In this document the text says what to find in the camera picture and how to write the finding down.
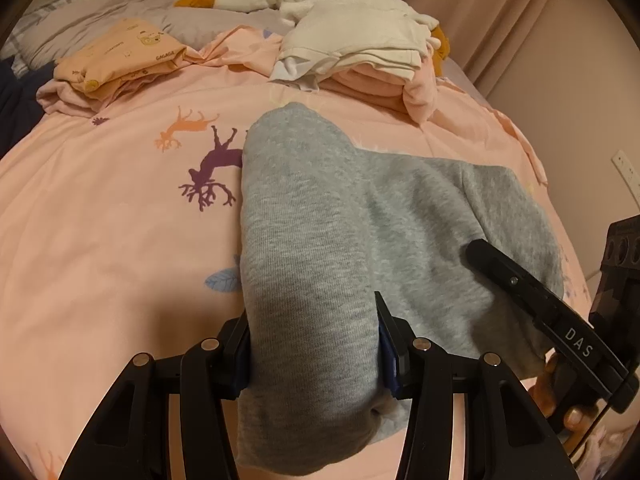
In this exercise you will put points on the white folded garment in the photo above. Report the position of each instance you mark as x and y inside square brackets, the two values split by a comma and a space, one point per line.
[350, 45]

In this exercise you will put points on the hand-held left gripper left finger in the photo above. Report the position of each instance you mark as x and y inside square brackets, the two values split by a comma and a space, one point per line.
[241, 360]

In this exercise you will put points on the pink curtain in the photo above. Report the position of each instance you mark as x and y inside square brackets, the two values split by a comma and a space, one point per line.
[475, 5]

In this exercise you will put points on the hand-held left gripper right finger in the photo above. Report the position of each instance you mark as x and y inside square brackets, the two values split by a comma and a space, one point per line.
[387, 360]

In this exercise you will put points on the grey pillow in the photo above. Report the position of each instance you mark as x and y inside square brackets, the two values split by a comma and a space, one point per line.
[150, 15]

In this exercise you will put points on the pink folded garment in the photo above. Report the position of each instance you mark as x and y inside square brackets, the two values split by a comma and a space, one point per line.
[400, 87]

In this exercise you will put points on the grey knit sweater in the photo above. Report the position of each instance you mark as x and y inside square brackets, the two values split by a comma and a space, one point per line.
[320, 240]

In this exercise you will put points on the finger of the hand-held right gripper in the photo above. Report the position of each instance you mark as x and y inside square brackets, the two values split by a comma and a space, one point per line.
[505, 275]

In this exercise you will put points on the white wall socket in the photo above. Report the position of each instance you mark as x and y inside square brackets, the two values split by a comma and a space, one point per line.
[626, 166]

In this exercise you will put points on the pink deer print duvet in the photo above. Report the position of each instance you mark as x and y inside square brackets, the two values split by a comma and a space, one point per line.
[125, 220]

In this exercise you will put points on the dark blue cloth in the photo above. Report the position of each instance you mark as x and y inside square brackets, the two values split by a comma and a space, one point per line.
[17, 105]

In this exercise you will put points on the person's right hand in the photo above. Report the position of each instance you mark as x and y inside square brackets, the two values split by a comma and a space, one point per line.
[567, 405]

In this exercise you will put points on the orange printed folded garment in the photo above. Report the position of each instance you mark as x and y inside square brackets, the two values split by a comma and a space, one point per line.
[120, 52]

